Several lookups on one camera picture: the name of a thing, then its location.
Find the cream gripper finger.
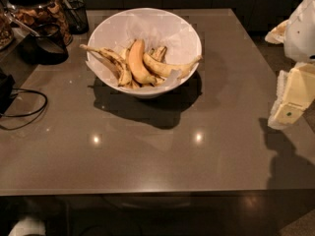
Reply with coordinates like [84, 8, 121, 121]
[265, 20, 288, 44]
[268, 62, 315, 130]

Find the dark spotted banana back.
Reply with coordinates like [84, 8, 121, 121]
[149, 46, 167, 62]

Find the white ceramic bowl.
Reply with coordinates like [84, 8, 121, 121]
[86, 7, 203, 99]

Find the bright yellow banana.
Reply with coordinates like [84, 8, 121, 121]
[128, 39, 157, 84]

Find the brown spotted banana left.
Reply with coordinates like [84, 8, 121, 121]
[80, 44, 132, 87]

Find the black mesh cup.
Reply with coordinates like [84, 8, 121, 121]
[64, 1, 89, 34]

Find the black mug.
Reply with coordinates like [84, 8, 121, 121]
[19, 24, 69, 65]

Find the glass jar with black lid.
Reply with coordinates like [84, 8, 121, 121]
[7, 0, 72, 45]

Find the glass jar left edge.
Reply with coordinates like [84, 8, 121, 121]
[0, 5, 14, 50]

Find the black device left edge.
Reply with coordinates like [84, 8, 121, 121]
[0, 72, 15, 113]

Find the white object under table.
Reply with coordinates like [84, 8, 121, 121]
[8, 216, 46, 236]

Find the black cable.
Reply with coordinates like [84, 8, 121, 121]
[0, 88, 49, 132]

